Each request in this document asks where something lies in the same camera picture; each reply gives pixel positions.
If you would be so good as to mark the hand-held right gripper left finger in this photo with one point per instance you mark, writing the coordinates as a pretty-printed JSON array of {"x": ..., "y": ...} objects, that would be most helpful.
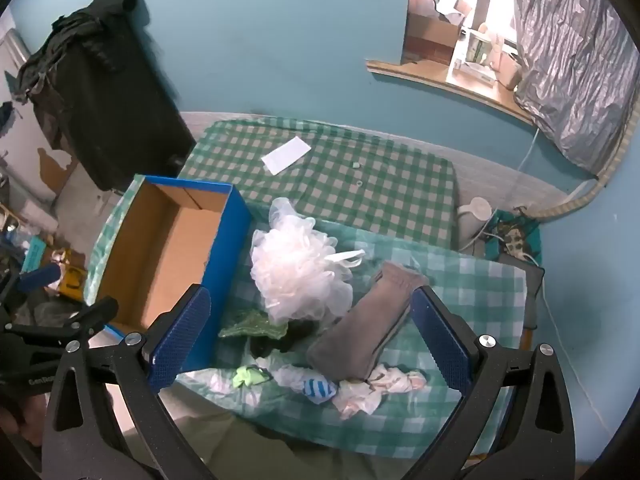
[{"x": 182, "y": 335}]

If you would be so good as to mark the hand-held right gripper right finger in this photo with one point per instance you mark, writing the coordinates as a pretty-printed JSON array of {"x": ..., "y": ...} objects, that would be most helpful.
[{"x": 442, "y": 340}]

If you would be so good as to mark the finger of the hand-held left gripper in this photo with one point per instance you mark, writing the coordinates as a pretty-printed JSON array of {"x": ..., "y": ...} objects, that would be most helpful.
[
  {"x": 90, "y": 316},
  {"x": 40, "y": 278}
]

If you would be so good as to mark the blue cardboard box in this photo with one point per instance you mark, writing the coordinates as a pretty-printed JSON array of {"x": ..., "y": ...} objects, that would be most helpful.
[{"x": 160, "y": 250}]

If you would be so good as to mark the white mesh bath loofah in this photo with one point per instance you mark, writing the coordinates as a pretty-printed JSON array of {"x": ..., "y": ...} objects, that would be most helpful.
[{"x": 295, "y": 270}]

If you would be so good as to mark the person's left hand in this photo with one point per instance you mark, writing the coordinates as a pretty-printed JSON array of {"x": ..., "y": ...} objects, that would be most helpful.
[{"x": 17, "y": 417}]

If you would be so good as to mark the teal packet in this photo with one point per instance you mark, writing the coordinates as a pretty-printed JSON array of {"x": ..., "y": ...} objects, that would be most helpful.
[{"x": 34, "y": 256}]

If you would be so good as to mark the yellow black item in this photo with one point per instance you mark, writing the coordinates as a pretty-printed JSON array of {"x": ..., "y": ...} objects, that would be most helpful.
[{"x": 72, "y": 280}]

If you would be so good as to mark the teal checkered plastic tablecloth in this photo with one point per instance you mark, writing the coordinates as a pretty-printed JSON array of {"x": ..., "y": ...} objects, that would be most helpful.
[{"x": 475, "y": 285}]

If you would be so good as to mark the green cloth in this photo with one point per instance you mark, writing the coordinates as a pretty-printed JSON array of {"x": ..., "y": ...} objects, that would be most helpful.
[{"x": 250, "y": 325}]

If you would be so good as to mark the neon green sock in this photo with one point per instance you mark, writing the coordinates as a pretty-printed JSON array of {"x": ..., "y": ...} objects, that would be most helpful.
[{"x": 245, "y": 376}]

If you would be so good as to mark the black cloth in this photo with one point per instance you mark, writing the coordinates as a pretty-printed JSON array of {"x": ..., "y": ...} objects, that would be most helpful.
[{"x": 285, "y": 342}]

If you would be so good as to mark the power strip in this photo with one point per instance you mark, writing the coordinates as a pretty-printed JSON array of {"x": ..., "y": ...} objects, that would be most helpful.
[{"x": 515, "y": 245}]

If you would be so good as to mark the blue striped sock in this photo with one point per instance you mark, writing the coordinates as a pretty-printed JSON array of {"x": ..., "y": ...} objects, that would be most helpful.
[{"x": 320, "y": 390}]

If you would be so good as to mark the green beige checkered sheet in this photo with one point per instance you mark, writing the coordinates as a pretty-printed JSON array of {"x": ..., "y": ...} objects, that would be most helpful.
[{"x": 350, "y": 185}]

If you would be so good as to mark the black plastic bag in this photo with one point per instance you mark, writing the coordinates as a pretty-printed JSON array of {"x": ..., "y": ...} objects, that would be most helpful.
[{"x": 120, "y": 110}]

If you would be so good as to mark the white paper sheet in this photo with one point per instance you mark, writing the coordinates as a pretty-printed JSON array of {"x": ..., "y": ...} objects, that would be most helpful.
[{"x": 285, "y": 156}]

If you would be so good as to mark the dark crumpled cloth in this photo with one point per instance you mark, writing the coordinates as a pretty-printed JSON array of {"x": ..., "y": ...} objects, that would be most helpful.
[{"x": 55, "y": 55}]

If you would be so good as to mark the striped fabric band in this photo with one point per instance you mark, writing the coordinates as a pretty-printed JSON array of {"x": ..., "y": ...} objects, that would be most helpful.
[{"x": 605, "y": 175}]

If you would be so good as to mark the wooden window sill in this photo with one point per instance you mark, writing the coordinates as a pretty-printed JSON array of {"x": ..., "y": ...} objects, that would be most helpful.
[{"x": 450, "y": 85}]

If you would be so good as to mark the green white carton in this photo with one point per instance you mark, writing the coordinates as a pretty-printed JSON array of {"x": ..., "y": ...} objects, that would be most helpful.
[{"x": 477, "y": 49}]

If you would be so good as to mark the brown cardboard box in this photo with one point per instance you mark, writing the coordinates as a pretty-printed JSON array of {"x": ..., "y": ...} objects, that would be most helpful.
[{"x": 430, "y": 35}]

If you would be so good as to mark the silver crinkled curtain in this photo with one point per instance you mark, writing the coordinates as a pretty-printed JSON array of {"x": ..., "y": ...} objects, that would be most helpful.
[{"x": 570, "y": 60}]

